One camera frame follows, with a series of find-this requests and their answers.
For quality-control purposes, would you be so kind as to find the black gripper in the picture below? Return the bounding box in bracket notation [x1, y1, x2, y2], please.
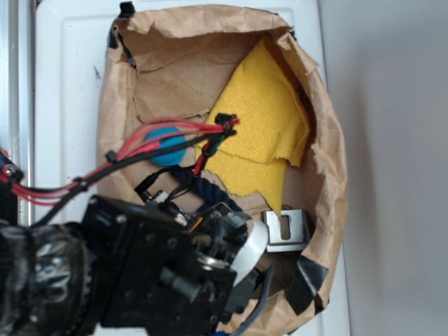
[81, 196, 268, 335]

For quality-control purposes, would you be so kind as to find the dark blue rope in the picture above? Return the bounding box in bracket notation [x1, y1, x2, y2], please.
[167, 167, 242, 215]

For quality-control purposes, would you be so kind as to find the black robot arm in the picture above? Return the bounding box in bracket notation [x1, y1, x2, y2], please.
[1, 196, 275, 335]

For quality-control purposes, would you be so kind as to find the blue dimpled ball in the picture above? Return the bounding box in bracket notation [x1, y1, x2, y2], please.
[143, 127, 186, 167]

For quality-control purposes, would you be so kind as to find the black mounting plate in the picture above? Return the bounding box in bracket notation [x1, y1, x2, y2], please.
[1, 147, 24, 226]

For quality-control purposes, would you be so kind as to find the brown paper bag tray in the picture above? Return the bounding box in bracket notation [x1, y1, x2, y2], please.
[97, 4, 348, 335]

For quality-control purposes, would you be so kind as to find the yellow cloth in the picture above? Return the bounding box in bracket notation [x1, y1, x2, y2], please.
[206, 37, 310, 214]

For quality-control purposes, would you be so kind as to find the white plastic tray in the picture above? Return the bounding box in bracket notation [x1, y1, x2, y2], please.
[32, 1, 351, 335]

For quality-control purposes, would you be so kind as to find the grey braided cable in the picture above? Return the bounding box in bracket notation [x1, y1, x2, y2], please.
[227, 262, 279, 336]

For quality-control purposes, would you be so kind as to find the silver metal bracket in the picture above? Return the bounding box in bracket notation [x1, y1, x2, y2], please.
[263, 209, 311, 253]

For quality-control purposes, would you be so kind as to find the red and black wire bundle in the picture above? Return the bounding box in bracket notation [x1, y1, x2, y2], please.
[0, 112, 241, 225]

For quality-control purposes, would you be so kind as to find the aluminium frame rail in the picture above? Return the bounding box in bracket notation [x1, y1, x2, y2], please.
[0, 0, 36, 225]

